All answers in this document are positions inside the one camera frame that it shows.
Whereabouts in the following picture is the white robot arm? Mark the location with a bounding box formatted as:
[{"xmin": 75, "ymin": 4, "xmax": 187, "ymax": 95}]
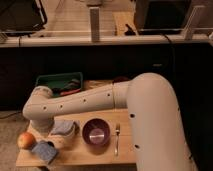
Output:
[{"xmin": 23, "ymin": 73, "xmax": 196, "ymax": 171}]

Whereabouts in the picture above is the red yellow apple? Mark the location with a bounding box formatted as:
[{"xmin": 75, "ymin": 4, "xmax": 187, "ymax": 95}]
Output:
[{"xmin": 17, "ymin": 132, "xmax": 36, "ymax": 149}]

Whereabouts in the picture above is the dark red small bowl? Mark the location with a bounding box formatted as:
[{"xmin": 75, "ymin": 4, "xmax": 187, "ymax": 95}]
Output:
[{"xmin": 113, "ymin": 76, "xmax": 130, "ymax": 83}]

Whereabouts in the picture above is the banana peel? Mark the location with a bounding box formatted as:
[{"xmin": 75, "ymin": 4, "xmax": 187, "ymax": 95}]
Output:
[{"xmin": 87, "ymin": 80, "xmax": 111, "ymax": 89}]

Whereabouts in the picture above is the silver fork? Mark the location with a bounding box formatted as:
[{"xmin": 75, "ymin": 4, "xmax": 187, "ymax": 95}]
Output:
[{"xmin": 114, "ymin": 123, "xmax": 120, "ymax": 156}]

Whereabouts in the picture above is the purple bowl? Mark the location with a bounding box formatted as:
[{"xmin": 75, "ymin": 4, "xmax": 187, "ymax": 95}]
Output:
[{"xmin": 82, "ymin": 118, "xmax": 110, "ymax": 146}]

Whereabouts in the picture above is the green plastic tray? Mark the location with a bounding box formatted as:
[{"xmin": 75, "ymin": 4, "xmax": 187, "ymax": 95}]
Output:
[{"xmin": 35, "ymin": 72, "xmax": 83, "ymax": 97}]

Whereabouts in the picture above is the wooden table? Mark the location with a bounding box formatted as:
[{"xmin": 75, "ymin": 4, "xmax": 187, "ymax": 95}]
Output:
[{"xmin": 23, "ymin": 81, "xmax": 136, "ymax": 166}]

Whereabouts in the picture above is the black monitor right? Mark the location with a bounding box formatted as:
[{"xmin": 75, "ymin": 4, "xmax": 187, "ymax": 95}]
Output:
[{"xmin": 133, "ymin": 0, "xmax": 191, "ymax": 35}]

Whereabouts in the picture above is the black monitor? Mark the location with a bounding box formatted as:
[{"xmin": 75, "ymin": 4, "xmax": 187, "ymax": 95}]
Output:
[
  {"xmin": 0, "ymin": 0, "xmax": 48, "ymax": 35},
  {"xmin": 133, "ymin": 0, "xmax": 191, "ymax": 35}
]

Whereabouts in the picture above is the blue sponge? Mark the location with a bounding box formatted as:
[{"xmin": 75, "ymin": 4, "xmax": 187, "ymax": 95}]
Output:
[{"xmin": 32, "ymin": 140, "xmax": 58, "ymax": 164}]

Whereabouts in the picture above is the black monitor left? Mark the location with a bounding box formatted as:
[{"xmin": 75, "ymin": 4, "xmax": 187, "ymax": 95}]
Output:
[{"xmin": 0, "ymin": 0, "xmax": 48, "ymax": 35}]

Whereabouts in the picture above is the black handled tool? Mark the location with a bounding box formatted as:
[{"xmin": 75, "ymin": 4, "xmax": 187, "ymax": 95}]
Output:
[{"xmin": 52, "ymin": 79, "xmax": 80, "ymax": 93}]

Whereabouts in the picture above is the red handled tool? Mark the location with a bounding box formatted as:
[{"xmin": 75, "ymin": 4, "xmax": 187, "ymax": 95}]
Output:
[{"xmin": 60, "ymin": 88, "xmax": 81, "ymax": 96}]

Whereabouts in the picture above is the white vertical post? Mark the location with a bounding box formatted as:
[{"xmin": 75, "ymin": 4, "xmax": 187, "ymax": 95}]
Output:
[{"xmin": 89, "ymin": 7, "xmax": 100, "ymax": 42}]

